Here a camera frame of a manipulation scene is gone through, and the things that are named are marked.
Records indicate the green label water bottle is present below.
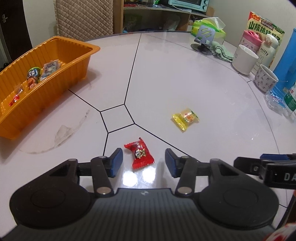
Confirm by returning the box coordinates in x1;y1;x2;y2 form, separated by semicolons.
283;83;296;116

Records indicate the long green snack tube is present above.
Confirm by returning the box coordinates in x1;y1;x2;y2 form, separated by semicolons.
27;67;42;89

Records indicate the green folded cloth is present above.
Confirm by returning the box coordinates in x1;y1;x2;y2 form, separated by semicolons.
210;41;234;63

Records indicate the beige quilted far chair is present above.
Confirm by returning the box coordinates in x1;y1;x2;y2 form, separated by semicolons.
53;0;113;41

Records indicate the blue thermos jug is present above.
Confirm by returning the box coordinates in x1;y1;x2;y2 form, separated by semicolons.
273;28;296;97

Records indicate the yellow candy packet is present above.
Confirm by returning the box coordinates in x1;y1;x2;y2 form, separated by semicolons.
171;108;200;132

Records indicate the wooden shelf unit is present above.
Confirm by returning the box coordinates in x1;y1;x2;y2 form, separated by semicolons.
113;0;215;34

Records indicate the walnut snack bag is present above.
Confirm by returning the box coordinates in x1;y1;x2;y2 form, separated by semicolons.
246;11;285;67

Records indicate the patterned white cup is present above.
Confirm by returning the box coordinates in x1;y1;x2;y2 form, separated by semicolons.
254;64;278;93

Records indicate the small red candy packet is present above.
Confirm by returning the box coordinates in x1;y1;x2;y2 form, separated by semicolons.
124;137;154;170

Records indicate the white miffy bottle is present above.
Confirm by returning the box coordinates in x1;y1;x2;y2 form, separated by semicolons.
251;34;279;74

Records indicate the pink lidded cup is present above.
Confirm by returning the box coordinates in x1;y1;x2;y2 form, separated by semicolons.
239;30;263;54

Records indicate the teal toaster oven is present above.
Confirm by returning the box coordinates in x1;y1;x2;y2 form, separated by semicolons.
168;0;209;13

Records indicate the crumpled clear plastic bottle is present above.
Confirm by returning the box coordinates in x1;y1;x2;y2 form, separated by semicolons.
265;90;288;117

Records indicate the white mug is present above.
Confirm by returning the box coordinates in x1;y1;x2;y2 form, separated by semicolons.
232;45;258;75

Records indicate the grey black snack packet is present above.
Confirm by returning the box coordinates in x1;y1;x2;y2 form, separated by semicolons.
40;60;61;81

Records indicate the red white snack packet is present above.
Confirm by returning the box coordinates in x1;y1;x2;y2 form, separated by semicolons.
9;94;20;106

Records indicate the orange plastic tray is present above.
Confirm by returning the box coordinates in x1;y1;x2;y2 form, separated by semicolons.
1;36;100;139

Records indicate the green tissue pack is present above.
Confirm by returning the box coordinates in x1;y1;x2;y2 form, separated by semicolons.
191;17;226;44

